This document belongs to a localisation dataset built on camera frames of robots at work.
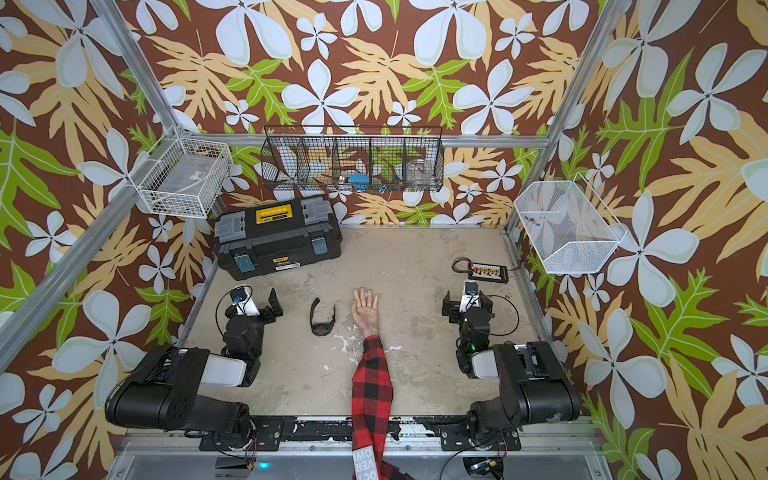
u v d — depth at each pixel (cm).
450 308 82
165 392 44
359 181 94
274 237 95
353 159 98
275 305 82
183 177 86
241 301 74
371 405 77
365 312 93
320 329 88
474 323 69
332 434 75
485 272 105
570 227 83
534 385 44
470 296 76
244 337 68
